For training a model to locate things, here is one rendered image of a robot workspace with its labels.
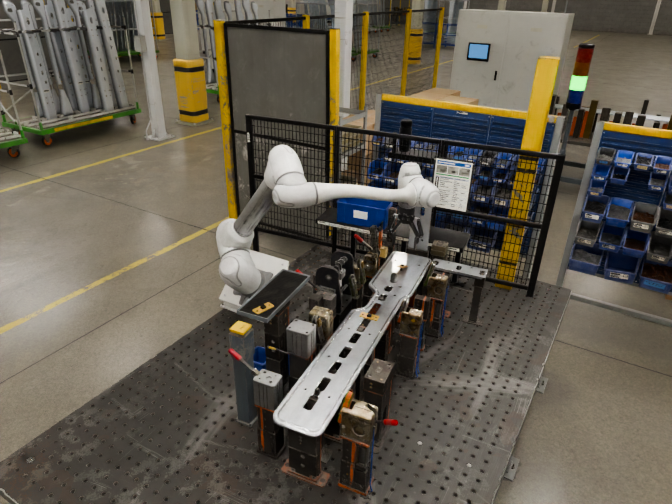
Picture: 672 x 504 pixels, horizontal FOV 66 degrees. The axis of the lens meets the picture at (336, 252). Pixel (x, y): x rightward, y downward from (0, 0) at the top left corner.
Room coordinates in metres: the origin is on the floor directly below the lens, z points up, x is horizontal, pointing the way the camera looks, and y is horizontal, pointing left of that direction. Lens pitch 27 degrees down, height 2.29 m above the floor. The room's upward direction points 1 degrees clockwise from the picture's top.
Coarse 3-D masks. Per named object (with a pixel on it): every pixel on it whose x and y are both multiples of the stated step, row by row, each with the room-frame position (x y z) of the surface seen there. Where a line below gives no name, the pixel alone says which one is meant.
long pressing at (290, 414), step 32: (416, 256) 2.47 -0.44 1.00; (384, 288) 2.13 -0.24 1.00; (416, 288) 2.14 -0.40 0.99; (352, 320) 1.85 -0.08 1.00; (384, 320) 1.86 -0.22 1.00; (320, 352) 1.62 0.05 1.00; (352, 352) 1.63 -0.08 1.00; (352, 384) 1.46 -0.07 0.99; (288, 416) 1.28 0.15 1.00; (320, 416) 1.29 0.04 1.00
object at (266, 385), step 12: (264, 372) 1.44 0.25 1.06; (264, 384) 1.37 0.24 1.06; (276, 384) 1.38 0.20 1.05; (264, 396) 1.38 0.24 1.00; (276, 396) 1.38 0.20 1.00; (264, 408) 1.38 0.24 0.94; (276, 408) 1.37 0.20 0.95; (264, 420) 1.38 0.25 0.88; (264, 432) 1.38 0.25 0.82; (276, 432) 1.38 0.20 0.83; (264, 444) 1.38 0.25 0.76; (276, 444) 1.37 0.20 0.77; (276, 456) 1.36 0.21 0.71
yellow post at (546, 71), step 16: (544, 64) 2.66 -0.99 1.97; (544, 80) 2.66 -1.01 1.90; (544, 96) 2.65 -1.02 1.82; (528, 112) 2.68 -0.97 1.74; (544, 112) 2.65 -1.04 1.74; (528, 128) 2.67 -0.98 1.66; (544, 128) 2.66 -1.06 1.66; (528, 144) 2.66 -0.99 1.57; (528, 160) 2.66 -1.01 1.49; (512, 192) 2.68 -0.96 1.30; (528, 208) 2.65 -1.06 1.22; (512, 224) 2.66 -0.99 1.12; (512, 240) 2.66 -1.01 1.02; (512, 272) 2.64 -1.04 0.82
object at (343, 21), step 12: (336, 0) 6.59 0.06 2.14; (348, 0) 6.56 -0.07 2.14; (336, 12) 6.59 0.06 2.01; (348, 12) 6.57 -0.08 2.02; (336, 24) 6.59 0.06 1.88; (348, 24) 6.58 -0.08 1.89; (348, 36) 6.58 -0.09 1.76; (348, 48) 6.59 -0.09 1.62; (348, 60) 6.60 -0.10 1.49; (348, 72) 6.61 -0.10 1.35; (348, 84) 6.62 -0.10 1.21; (348, 96) 6.62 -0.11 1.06
